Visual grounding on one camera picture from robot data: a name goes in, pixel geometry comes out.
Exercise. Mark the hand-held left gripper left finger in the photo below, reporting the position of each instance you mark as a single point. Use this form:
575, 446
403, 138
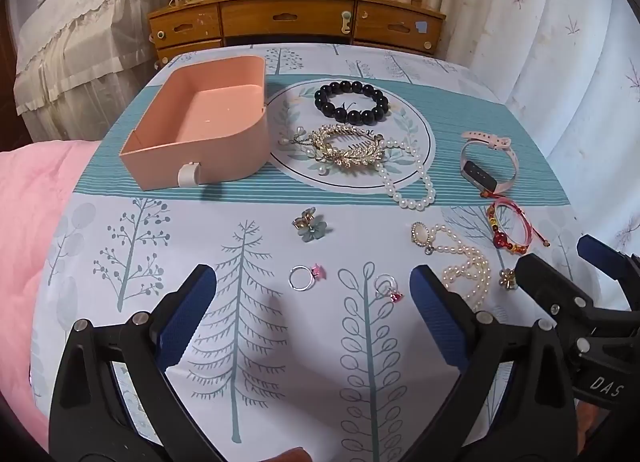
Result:
185, 317

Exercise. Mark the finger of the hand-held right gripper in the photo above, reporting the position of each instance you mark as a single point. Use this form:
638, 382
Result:
600, 252
542, 279

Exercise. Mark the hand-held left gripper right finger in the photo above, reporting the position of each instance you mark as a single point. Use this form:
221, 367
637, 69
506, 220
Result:
440, 317

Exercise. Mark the small gold flower earring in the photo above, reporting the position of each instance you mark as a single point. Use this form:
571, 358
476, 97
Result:
507, 278

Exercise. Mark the pink band smartwatch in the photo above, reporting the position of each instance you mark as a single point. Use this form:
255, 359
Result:
480, 174

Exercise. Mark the green flower hair clip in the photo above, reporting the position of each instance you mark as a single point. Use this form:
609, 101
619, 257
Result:
310, 229

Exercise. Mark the pink jewelry box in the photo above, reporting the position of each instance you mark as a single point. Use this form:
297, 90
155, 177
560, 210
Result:
240, 147

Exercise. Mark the gold leaf hair comb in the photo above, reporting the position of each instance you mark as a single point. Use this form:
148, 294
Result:
340, 149

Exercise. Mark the person's left hand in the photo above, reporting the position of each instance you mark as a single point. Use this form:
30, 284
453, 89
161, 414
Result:
295, 455

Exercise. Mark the pink blanket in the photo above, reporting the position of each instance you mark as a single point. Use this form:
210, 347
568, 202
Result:
30, 217

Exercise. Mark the white leaf print curtain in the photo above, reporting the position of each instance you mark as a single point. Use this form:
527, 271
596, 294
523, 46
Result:
550, 42

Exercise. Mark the white lace-covered bed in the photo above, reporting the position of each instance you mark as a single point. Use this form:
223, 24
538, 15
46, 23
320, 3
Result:
75, 42

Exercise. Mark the wooden desk with drawers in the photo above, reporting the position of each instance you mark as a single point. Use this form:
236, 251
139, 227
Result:
280, 17

